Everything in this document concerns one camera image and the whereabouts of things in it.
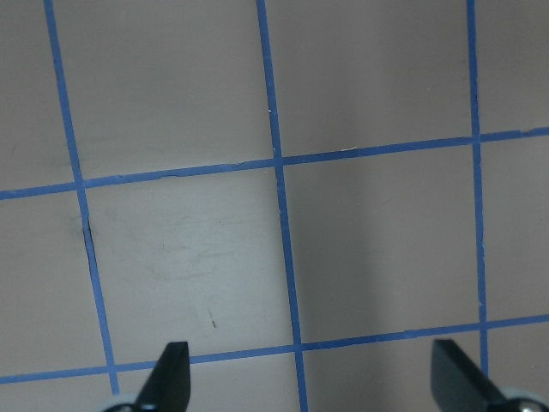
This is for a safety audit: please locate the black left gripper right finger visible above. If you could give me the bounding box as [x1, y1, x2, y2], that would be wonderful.
[430, 339, 507, 412]

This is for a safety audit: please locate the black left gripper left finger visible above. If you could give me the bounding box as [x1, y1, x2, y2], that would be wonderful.
[132, 342, 190, 412]

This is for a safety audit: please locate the brown paper mat blue grid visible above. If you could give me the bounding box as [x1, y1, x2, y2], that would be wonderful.
[1, 1, 548, 411]

